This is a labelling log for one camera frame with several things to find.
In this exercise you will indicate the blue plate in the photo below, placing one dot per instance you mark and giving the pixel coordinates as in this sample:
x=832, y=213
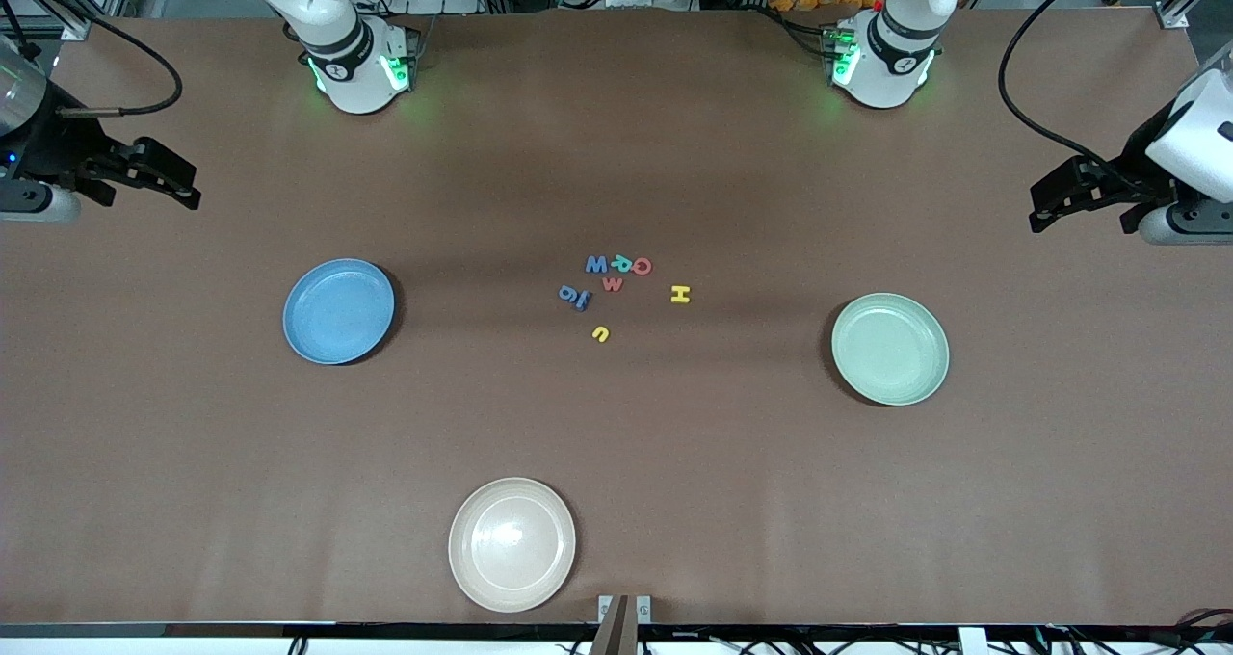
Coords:
x=337, y=311

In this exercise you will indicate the pale green plate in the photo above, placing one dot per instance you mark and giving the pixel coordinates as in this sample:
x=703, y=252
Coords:
x=890, y=349

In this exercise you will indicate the teal foam letter R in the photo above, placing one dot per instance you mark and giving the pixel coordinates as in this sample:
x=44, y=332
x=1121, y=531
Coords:
x=621, y=265

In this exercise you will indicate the yellow foam letter H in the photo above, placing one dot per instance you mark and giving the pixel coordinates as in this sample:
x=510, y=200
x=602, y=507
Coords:
x=680, y=294

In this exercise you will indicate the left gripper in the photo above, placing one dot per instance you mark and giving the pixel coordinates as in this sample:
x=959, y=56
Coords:
x=1137, y=166

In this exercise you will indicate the red foam letter Q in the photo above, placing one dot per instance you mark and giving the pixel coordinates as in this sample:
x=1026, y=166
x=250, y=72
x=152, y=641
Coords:
x=635, y=267

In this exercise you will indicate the blue foam letter W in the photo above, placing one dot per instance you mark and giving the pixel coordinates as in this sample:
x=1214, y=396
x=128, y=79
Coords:
x=597, y=264

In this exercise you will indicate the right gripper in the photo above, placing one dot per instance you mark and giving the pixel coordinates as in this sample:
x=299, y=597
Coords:
x=50, y=149

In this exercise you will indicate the brown table cover sheet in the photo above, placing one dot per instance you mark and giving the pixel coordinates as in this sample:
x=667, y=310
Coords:
x=616, y=462

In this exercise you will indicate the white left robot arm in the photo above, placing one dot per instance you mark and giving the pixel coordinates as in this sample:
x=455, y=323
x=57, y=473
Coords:
x=886, y=67

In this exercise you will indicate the brown post with metal brackets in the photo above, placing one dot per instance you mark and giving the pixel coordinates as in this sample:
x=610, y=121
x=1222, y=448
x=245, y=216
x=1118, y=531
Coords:
x=616, y=626

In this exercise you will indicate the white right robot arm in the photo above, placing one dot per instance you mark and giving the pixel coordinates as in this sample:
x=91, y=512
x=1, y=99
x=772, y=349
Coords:
x=352, y=67

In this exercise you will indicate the beige plate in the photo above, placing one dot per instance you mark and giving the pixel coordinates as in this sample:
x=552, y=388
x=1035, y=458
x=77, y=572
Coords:
x=511, y=544

